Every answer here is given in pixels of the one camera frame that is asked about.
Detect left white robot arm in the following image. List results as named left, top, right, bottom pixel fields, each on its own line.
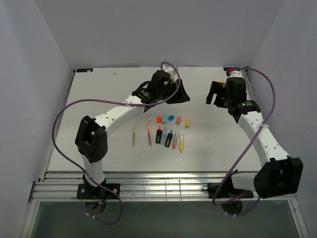
left=75, top=66, right=190, bottom=187

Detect black orange-capped highlighter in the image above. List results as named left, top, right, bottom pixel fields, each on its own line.
left=156, top=126, right=162, bottom=144

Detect pastel yellow highlighter cap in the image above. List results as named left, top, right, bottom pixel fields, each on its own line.
left=185, top=119, right=191, bottom=128

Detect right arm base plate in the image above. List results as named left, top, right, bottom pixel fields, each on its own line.
left=202, top=182, right=254, bottom=199

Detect black blue-capped highlighter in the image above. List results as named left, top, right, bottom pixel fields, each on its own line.
left=164, top=130, right=173, bottom=148

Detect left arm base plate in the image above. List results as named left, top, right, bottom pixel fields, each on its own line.
left=76, top=183, right=121, bottom=200

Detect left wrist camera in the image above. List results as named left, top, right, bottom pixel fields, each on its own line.
left=163, top=65, right=178, bottom=75

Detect thin yellow highlighter pen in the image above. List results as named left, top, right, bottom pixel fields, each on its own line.
left=132, top=126, right=136, bottom=147

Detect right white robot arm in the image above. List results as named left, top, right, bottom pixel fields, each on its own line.
left=206, top=77, right=303, bottom=198

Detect thin orange highlighter pen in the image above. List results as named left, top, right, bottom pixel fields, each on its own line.
left=147, top=128, right=152, bottom=147

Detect pastel blue highlighter cap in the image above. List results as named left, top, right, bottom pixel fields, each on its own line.
left=161, top=116, right=167, bottom=124

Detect dark blue highlighter cap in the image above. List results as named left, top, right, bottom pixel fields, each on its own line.
left=167, top=115, right=174, bottom=121

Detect left blue corner label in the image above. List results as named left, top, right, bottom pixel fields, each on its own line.
left=76, top=68, right=93, bottom=73

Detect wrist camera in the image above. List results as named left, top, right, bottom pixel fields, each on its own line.
left=227, top=69, right=243, bottom=78
left=163, top=65, right=178, bottom=75

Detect pastel coral highlighter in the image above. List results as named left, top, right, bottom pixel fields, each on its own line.
left=172, top=131, right=179, bottom=149

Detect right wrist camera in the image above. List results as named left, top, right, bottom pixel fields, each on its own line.
left=227, top=69, right=243, bottom=78

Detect aluminium frame rails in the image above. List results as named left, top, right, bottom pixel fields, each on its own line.
left=28, top=171, right=298, bottom=203

